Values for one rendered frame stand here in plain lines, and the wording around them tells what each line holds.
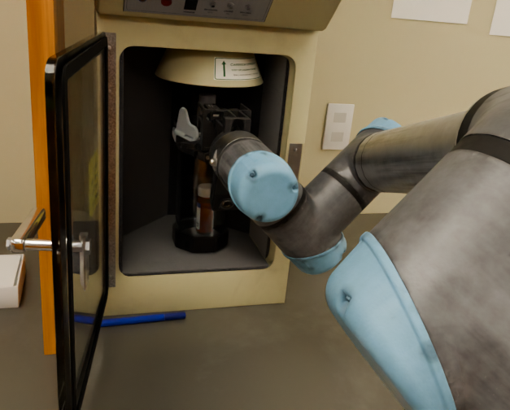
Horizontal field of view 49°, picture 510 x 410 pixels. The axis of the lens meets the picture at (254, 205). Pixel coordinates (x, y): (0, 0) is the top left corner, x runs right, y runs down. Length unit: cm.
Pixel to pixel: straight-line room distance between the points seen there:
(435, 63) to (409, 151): 97
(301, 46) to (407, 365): 64
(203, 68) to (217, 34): 6
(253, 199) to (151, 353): 34
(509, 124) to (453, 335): 13
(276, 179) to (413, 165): 16
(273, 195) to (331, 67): 77
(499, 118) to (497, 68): 125
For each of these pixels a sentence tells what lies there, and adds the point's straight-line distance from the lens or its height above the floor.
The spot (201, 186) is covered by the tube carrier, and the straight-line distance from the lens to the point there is 95.
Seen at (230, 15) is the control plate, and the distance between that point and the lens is 80.
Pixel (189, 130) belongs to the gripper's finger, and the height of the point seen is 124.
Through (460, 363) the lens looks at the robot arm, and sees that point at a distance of 32.
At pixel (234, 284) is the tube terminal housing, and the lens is 98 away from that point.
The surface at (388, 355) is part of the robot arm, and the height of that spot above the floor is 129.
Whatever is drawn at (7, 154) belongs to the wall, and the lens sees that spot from 132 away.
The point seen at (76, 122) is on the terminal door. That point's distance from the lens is 61.
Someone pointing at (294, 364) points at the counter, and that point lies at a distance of 88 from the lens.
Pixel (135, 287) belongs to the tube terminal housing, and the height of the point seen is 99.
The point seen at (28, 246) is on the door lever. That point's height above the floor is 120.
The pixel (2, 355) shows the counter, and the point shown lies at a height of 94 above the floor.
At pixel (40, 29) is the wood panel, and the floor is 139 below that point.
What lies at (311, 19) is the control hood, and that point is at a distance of 84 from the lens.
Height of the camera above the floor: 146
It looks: 21 degrees down
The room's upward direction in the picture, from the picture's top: 6 degrees clockwise
